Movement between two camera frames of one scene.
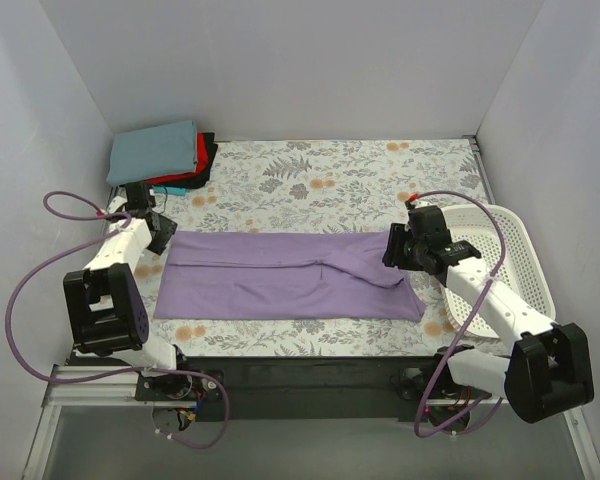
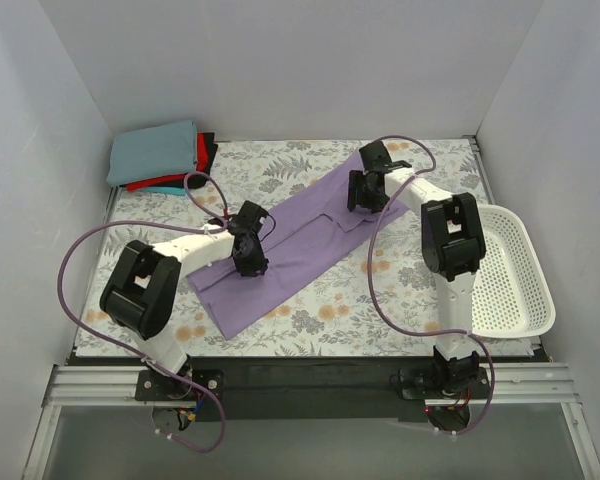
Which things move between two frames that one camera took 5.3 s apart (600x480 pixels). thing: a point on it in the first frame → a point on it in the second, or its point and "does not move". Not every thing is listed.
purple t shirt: (284, 275) → (312, 230)
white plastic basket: (505, 239) does not move
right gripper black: (393, 247) → (362, 195)
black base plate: (296, 388) does not move
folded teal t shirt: (172, 190) does not move
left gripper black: (161, 229) → (252, 262)
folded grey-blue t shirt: (152, 152) does not move
